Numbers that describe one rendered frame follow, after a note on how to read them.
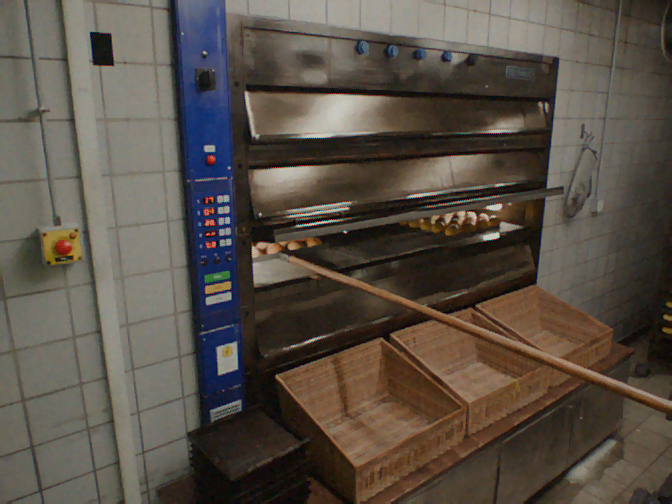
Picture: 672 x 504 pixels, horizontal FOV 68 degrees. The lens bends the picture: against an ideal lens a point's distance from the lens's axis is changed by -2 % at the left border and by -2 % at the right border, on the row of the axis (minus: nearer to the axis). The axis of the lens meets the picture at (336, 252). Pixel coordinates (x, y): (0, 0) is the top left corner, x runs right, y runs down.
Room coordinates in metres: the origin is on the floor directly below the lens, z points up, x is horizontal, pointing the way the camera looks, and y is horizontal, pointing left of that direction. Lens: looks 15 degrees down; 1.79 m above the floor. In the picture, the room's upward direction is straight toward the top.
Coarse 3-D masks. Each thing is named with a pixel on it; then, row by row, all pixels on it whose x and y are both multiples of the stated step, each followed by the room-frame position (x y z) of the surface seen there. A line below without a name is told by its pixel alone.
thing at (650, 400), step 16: (320, 272) 1.92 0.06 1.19; (336, 272) 1.87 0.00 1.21; (368, 288) 1.70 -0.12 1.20; (400, 304) 1.57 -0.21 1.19; (416, 304) 1.53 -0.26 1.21; (448, 320) 1.42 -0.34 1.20; (480, 336) 1.33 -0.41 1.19; (496, 336) 1.30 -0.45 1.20; (528, 352) 1.21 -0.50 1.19; (560, 368) 1.14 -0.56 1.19; (576, 368) 1.11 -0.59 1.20; (608, 384) 1.05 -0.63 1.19; (624, 384) 1.03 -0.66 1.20; (640, 400) 0.99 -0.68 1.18; (656, 400) 0.97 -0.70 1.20
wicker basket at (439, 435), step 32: (352, 352) 1.94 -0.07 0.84; (384, 352) 2.03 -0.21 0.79; (288, 384) 1.73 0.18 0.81; (320, 384) 1.81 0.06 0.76; (352, 384) 1.90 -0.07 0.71; (384, 384) 1.99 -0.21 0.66; (416, 384) 1.88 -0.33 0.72; (288, 416) 1.65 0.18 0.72; (320, 416) 1.77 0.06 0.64; (352, 416) 1.85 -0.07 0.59; (384, 416) 1.85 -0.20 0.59; (416, 416) 1.85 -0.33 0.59; (448, 416) 1.63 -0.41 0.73; (320, 448) 1.50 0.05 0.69; (352, 448) 1.64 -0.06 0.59; (384, 448) 1.64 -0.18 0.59; (416, 448) 1.52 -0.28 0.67; (448, 448) 1.64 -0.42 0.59; (352, 480) 1.38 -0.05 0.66; (384, 480) 1.43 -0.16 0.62
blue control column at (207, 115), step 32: (192, 0) 1.58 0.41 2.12; (224, 0) 1.64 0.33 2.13; (192, 32) 1.58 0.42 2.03; (224, 32) 1.64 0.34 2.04; (192, 64) 1.57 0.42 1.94; (224, 64) 1.63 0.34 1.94; (192, 96) 1.57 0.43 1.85; (224, 96) 1.63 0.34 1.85; (192, 128) 1.56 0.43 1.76; (224, 128) 1.63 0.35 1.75; (192, 160) 1.56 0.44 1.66; (224, 160) 1.62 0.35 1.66; (192, 192) 1.56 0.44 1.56; (192, 256) 1.55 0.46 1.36; (192, 288) 1.56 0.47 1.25; (224, 320) 1.60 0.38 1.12; (224, 384) 1.59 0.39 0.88
